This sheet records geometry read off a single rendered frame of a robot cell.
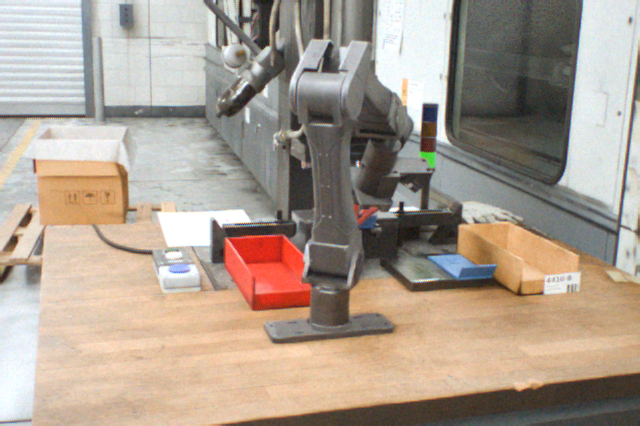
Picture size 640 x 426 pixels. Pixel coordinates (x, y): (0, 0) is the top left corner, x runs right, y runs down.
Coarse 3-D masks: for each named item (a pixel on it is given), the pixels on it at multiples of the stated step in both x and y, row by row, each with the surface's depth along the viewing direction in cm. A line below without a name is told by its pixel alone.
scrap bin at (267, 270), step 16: (224, 240) 159; (240, 240) 160; (256, 240) 161; (272, 240) 162; (288, 240) 158; (224, 256) 160; (240, 256) 160; (256, 256) 161; (272, 256) 162; (288, 256) 158; (240, 272) 146; (256, 272) 156; (272, 272) 156; (288, 272) 157; (240, 288) 146; (256, 288) 147; (272, 288) 147; (288, 288) 148; (304, 288) 148; (256, 304) 137; (272, 304) 138; (288, 304) 139; (304, 304) 140
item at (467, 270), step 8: (432, 256) 163; (440, 256) 163; (448, 256) 163; (456, 256) 164; (440, 264) 158; (448, 264) 158; (456, 264) 158; (464, 264) 159; (472, 264) 159; (496, 264) 150; (448, 272) 154; (456, 272) 153; (464, 272) 149; (472, 272) 150; (480, 272) 151; (488, 272) 151
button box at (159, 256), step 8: (96, 232) 181; (104, 240) 174; (120, 248) 170; (128, 248) 168; (136, 248) 168; (184, 248) 162; (160, 256) 156; (184, 256) 156; (160, 264) 151; (168, 264) 152
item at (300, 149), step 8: (352, 136) 160; (296, 144) 164; (304, 144) 159; (352, 144) 161; (360, 144) 162; (296, 152) 164; (304, 152) 159; (352, 152) 162; (360, 152) 162; (304, 160) 159; (352, 160) 162; (360, 160) 163; (304, 168) 168
